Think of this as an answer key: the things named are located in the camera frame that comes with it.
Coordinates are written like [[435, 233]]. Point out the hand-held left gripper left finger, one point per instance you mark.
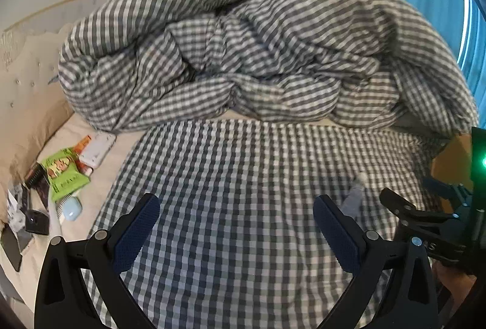
[[136, 234]]

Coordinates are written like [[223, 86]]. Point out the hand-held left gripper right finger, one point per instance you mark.
[[338, 234]]

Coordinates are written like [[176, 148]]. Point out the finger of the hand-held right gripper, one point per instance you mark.
[[455, 190], [402, 207]]

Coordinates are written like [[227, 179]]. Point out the cardboard box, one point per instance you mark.
[[452, 162]]

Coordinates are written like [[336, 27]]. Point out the person's right hand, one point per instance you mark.
[[455, 277]]

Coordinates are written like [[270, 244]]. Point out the white rectangular device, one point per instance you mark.
[[98, 148]]

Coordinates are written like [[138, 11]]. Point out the green snack packet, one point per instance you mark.
[[62, 173]]

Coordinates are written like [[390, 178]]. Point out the grey checkered flat sheet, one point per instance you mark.
[[227, 200]]

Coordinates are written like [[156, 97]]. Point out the black square device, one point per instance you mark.
[[37, 222]]

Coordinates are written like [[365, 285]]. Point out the dark glossy packet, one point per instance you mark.
[[43, 192]]

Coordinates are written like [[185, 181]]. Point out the orange packet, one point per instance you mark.
[[81, 145]]

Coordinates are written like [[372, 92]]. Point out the small black box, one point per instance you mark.
[[34, 175]]

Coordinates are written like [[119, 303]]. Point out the beige pillow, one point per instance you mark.
[[38, 131]]

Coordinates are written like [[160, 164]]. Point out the grey checkered duvet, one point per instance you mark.
[[246, 59]]

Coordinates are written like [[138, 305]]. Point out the cream tufted headboard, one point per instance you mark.
[[22, 63]]

